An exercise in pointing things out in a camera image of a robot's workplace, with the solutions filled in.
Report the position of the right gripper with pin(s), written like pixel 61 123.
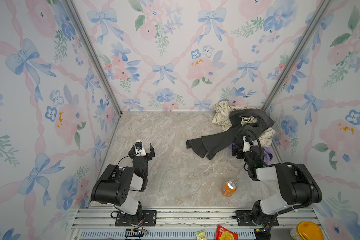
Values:
pixel 239 152

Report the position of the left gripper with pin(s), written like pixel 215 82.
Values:
pixel 141 156

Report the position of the dark grey cloth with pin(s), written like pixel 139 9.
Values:
pixel 209 146

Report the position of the purple cloth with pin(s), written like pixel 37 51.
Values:
pixel 268 154

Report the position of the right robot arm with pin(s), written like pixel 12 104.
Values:
pixel 296 189

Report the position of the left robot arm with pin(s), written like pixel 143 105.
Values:
pixel 115 183

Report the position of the cream floral cloth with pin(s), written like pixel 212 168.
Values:
pixel 222 118

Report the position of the orange soda can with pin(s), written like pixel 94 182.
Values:
pixel 229 187

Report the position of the red snack bag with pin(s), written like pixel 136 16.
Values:
pixel 224 234

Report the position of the green snack packet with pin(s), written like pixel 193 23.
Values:
pixel 201 235

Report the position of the yellow lidded container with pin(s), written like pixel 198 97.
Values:
pixel 307 231

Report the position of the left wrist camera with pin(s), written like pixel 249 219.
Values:
pixel 140 148

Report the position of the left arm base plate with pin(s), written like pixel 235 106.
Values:
pixel 144 218

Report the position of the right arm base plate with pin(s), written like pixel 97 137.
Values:
pixel 246 218

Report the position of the aluminium mounting rail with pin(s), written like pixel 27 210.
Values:
pixel 172 223

